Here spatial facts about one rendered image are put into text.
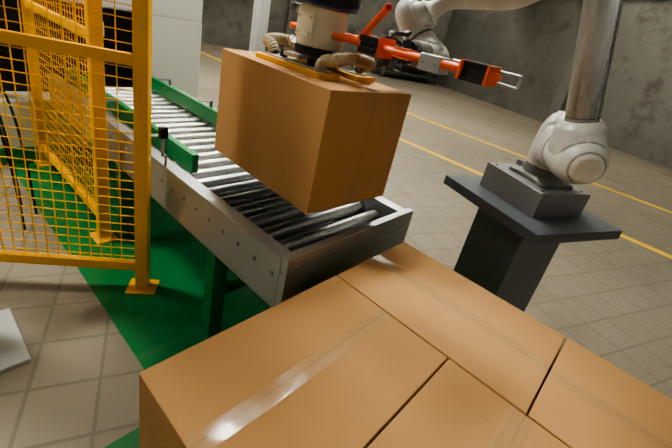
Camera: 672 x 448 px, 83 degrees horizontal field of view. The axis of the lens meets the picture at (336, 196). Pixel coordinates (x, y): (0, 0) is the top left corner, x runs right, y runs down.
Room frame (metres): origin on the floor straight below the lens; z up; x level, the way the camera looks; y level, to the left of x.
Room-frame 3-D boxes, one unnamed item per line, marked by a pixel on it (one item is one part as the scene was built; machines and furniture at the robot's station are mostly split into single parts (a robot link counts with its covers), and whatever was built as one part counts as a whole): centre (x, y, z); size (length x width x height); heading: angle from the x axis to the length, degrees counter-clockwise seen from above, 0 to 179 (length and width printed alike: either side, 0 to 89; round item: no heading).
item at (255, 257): (1.66, 1.02, 0.50); 2.31 x 0.05 x 0.19; 53
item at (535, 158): (1.50, -0.79, 1.02); 0.18 x 0.16 x 0.22; 173
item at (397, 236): (1.21, -0.11, 0.48); 0.70 x 0.03 x 0.15; 143
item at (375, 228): (1.21, -0.11, 0.58); 0.70 x 0.03 x 0.06; 143
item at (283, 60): (1.38, 0.24, 1.10); 0.34 x 0.10 x 0.05; 52
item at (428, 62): (1.16, -0.19, 1.20); 0.07 x 0.07 x 0.04; 52
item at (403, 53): (1.42, -0.05, 1.21); 0.93 x 0.30 x 0.04; 52
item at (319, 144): (1.43, 0.18, 0.88); 0.60 x 0.40 x 0.40; 49
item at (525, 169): (1.54, -0.78, 0.88); 0.22 x 0.18 x 0.06; 25
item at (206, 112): (2.35, 0.94, 0.60); 1.60 x 0.11 x 0.09; 53
